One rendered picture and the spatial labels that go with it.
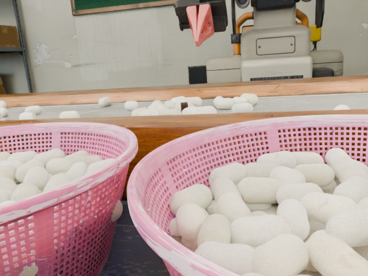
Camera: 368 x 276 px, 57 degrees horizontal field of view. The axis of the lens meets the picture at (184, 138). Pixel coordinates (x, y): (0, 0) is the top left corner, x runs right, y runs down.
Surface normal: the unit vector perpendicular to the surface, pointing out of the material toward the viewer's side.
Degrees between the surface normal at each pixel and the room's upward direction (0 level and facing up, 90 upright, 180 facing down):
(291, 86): 45
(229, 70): 90
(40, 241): 108
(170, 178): 72
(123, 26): 90
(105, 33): 90
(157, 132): 90
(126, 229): 0
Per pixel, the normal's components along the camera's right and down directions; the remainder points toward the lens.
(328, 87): -0.21, -0.51
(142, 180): 0.94, -0.31
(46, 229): 0.74, 0.40
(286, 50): -0.19, 0.38
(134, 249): -0.07, -0.97
